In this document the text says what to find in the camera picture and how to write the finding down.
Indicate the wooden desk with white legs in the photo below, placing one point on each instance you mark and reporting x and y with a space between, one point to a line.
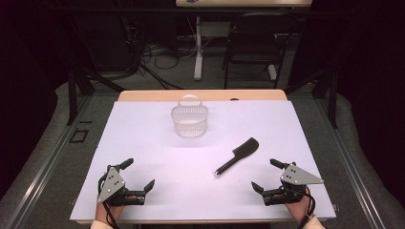
198 47

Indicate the dark brown comb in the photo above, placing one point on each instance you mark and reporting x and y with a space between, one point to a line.
245 149

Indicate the person's left hand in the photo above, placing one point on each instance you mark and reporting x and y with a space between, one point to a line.
106 211

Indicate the black folding chair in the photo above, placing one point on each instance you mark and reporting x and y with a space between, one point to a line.
254 44

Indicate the aluminium floor rail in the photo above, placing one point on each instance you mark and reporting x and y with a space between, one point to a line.
47 165
350 165

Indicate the black metal stand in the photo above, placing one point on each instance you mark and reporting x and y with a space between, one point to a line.
332 101
72 95

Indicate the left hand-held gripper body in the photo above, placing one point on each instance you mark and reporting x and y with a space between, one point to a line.
111 184

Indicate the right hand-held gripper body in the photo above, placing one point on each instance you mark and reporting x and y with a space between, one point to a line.
296 176

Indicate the person's right hand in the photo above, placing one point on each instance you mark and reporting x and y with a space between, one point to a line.
301 210

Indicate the white plastic basket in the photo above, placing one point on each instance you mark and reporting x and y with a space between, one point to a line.
189 127

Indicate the grey desk panel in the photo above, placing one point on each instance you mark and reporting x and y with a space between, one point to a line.
215 30

